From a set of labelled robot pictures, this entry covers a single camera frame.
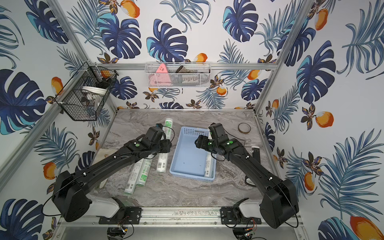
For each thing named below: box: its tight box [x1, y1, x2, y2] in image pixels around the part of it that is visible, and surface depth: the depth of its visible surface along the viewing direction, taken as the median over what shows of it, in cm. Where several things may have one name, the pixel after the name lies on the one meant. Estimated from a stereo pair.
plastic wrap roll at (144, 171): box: [136, 155, 153, 187], surface depth 86 cm
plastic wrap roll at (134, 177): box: [124, 159, 145, 195], surface depth 84 cm
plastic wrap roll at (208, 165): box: [205, 153, 212, 177], surface depth 89 cm
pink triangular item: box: [156, 63, 168, 73], surface depth 91 cm
